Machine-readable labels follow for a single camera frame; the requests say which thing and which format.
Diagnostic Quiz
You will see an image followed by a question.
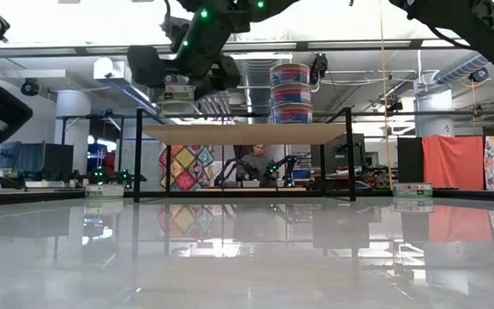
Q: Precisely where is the yellow cord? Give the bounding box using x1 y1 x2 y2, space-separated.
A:
377 0 394 190

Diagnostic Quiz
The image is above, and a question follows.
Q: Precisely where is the blue panel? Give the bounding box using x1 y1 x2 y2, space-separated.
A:
0 141 45 173

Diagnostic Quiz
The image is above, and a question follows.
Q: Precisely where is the orange red cloth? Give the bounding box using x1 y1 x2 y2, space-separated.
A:
421 135 485 191

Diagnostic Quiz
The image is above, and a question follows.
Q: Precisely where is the black overhead camera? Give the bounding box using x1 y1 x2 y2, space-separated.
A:
309 53 329 87

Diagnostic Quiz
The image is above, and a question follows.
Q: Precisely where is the black round ceiling device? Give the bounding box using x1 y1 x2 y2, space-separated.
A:
469 66 490 83
20 78 41 97

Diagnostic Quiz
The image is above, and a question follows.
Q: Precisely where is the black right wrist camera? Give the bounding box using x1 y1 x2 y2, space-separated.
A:
160 16 190 49

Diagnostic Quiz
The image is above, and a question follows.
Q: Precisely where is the wooden shelf with black legs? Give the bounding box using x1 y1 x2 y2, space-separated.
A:
132 106 357 203

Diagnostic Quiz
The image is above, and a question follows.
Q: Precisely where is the red blue salmon can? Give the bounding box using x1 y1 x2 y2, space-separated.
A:
268 82 313 106
268 62 312 86
268 102 314 125

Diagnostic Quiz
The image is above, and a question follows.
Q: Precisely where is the colourful patchwork quilt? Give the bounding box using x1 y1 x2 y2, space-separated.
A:
158 144 216 192

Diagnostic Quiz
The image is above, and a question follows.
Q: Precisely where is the black cabinet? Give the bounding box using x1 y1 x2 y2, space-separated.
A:
396 136 425 184

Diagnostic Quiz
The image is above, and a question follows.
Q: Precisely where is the silver corrugated duct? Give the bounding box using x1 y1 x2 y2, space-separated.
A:
240 58 274 125

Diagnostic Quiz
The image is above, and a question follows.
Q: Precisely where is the dark monitor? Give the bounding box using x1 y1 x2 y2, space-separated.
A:
43 143 75 177

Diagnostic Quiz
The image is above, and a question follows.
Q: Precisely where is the white round column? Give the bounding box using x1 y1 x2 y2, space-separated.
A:
413 88 455 137
54 89 93 145

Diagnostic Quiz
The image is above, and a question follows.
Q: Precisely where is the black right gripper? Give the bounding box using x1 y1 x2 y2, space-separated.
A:
126 45 243 101

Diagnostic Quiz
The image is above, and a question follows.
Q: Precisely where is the white ceiling unit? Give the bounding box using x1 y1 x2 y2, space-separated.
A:
93 58 133 82

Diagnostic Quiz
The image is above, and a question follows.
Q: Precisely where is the person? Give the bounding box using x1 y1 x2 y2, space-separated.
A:
236 144 280 186

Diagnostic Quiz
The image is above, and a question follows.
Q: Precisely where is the striped ceiling duct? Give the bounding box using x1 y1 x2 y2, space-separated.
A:
431 51 488 86

